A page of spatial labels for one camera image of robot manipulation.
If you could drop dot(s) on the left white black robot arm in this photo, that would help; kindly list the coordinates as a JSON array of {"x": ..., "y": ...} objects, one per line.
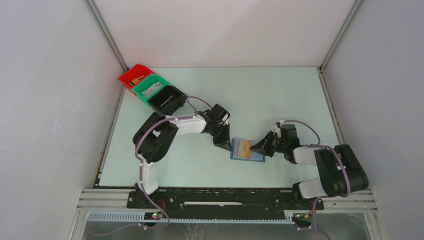
[{"x": 154, "y": 138}]

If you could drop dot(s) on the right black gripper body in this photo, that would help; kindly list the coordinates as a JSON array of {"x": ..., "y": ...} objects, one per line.
[{"x": 278, "y": 145}]

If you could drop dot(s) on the orange card in red bin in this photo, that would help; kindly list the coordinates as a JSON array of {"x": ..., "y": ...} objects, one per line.
[{"x": 136, "y": 80}]

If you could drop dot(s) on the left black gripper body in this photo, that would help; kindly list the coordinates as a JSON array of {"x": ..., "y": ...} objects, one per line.
[{"x": 215, "y": 130}]

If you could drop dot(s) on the black plastic bin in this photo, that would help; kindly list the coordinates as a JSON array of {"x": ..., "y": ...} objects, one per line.
[{"x": 167, "y": 100}]

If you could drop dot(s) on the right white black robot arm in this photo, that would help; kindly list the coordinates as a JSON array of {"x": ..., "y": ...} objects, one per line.
[{"x": 339, "y": 170}]

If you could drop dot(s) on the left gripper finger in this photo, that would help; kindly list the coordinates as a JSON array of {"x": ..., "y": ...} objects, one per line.
[
  {"x": 222, "y": 137},
  {"x": 227, "y": 146}
]

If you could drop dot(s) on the grey slotted cable duct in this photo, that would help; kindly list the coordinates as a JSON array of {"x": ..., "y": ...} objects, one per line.
[{"x": 141, "y": 217}]

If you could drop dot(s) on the green plastic bin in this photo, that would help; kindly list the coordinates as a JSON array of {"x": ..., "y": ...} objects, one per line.
[{"x": 143, "y": 85}]

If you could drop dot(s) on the red plastic bin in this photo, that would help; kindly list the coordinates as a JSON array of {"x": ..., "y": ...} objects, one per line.
[{"x": 136, "y": 71}]

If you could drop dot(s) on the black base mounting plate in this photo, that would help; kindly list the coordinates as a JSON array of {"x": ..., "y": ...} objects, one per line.
[{"x": 223, "y": 202}]

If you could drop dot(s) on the grey card in green bin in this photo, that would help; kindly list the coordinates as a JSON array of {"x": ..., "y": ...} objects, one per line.
[{"x": 151, "y": 89}]

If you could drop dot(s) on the orange credit card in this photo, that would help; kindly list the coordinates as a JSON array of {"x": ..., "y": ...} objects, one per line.
[{"x": 244, "y": 149}]

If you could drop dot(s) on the blue card holder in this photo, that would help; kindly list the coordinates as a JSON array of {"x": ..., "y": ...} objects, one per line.
[{"x": 255, "y": 157}]

